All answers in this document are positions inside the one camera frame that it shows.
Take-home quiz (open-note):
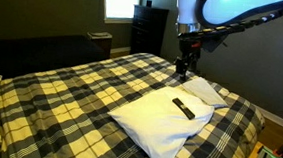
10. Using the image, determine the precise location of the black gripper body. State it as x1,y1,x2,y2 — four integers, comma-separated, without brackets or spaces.
177,36,204,67

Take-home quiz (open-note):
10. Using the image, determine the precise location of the white pillow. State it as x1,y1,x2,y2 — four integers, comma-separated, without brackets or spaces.
104,82,217,158
180,75,231,110

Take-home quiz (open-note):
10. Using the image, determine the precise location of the black remote control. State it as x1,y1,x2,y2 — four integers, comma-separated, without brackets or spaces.
170,96,197,121

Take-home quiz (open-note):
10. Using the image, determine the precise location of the black dresser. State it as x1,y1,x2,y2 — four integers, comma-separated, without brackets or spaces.
129,4,171,59

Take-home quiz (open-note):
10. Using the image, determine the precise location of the bright window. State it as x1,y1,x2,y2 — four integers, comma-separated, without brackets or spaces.
100,0,142,26

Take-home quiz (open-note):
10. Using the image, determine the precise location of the dark side table with tray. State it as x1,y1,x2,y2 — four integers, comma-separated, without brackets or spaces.
85,30,114,60

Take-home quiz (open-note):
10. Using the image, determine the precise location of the plaid bed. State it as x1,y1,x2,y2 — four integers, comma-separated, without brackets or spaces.
0,42,271,158

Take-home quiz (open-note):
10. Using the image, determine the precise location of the black futon couch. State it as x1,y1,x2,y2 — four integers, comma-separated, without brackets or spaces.
0,29,110,87

